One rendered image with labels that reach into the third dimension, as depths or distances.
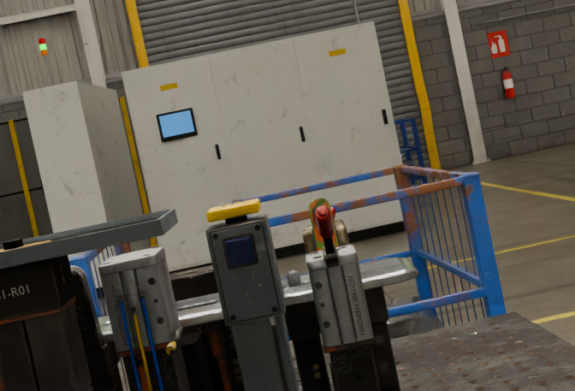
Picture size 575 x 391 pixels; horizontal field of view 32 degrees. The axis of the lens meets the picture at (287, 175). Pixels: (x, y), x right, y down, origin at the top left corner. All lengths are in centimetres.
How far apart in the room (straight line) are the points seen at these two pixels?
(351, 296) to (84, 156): 813
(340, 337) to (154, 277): 25
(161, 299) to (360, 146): 819
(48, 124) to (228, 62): 174
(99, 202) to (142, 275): 807
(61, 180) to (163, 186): 93
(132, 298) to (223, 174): 805
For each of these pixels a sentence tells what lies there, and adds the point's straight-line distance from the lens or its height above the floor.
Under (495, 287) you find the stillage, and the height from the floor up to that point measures 56.
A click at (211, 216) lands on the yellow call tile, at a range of 114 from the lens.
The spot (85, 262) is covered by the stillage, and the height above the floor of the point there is 93.
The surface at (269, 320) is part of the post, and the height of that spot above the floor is 103.
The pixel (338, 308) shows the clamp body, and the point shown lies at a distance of 131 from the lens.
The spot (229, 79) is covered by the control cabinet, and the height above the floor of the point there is 173.
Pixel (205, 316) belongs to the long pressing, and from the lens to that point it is 143.
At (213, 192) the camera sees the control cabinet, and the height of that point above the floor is 74.
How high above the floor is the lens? 124
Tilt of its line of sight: 3 degrees down
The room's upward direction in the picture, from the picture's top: 12 degrees counter-clockwise
